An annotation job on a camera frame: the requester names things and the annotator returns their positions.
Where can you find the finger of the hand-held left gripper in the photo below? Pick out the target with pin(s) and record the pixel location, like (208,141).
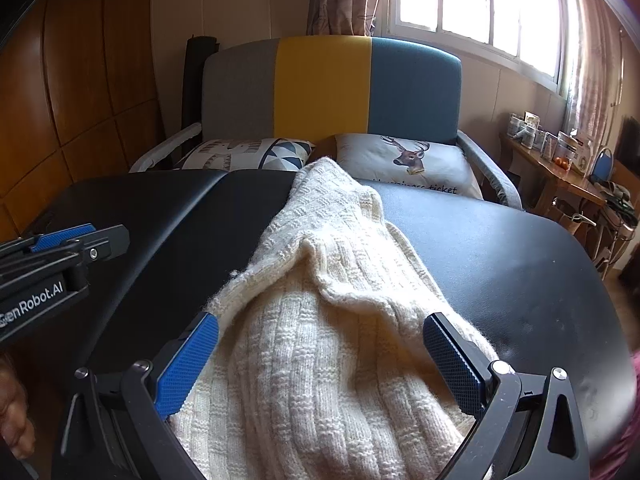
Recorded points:
(60,239)
(107,242)

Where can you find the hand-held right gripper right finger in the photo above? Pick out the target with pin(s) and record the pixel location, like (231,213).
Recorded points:
(452,365)

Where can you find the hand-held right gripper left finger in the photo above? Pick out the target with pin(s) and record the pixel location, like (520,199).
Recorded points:
(187,365)

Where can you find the white knit sweater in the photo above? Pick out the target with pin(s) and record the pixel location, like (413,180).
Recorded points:
(325,335)

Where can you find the person's left hand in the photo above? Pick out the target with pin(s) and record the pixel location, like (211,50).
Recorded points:
(12,420)

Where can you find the wooden wardrobe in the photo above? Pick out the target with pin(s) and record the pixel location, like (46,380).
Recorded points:
(75,85)

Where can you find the triangle pattern pillow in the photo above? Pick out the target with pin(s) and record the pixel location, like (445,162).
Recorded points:
(240,152)

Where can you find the pink bed cover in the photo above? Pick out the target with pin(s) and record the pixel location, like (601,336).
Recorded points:
(631,410)

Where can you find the brown shopping bag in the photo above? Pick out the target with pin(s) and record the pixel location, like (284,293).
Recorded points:
(567,212)

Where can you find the wooden side table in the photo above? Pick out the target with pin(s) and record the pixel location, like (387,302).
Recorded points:
(555,180)

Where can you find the deer print pillow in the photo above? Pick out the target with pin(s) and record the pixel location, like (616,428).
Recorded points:
(360,160)

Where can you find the oranges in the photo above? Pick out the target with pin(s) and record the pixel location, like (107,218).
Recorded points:
(562,162)

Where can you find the white carton box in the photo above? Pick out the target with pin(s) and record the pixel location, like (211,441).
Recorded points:
(582,160)

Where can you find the row of small jars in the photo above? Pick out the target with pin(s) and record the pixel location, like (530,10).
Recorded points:
(525,132)

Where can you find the round milk powder tin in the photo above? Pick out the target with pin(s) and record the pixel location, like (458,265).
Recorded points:
(567,145)

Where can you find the blue folding chair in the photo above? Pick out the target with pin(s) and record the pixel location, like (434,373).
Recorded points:
(603,162)

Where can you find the grey yellow blue sofa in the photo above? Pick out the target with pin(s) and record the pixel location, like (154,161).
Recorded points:
(325,85)

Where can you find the black television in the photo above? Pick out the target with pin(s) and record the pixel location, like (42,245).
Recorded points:
(630,145)

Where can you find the barred window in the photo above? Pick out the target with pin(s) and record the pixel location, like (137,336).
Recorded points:
(475,0)

